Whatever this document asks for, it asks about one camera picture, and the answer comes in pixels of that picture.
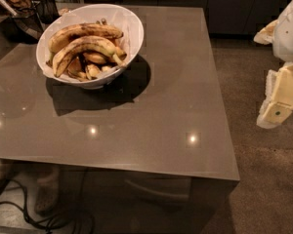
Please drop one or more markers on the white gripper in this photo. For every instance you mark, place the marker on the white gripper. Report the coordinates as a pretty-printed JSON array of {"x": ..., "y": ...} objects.
[{"x": 290, "y": 33}]

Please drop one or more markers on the large spotted banana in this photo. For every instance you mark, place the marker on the large spotted banana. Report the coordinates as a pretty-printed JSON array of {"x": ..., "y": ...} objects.
[
  {"x": 92, "y": 43},
  {"x": 64, "y": 36}
]

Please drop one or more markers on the white bowl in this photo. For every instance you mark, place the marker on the white bowl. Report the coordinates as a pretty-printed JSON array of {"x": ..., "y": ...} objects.
[{"x": 122, "y": 18}]

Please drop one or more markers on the small banana pieces in bowl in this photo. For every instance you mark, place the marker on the small banana pieces in bowl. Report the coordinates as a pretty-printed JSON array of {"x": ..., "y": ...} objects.
[{"x": 90, "y": 65}]

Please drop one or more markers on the black mesh pen cup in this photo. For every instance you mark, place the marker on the black mesh pen cup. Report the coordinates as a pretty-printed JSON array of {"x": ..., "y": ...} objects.
[{"x": 47, "y": 10}]

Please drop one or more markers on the dark mesh tray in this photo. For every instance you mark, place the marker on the dark mesh tray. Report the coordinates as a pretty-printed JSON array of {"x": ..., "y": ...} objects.
[{"x": 27, "y": 26}]

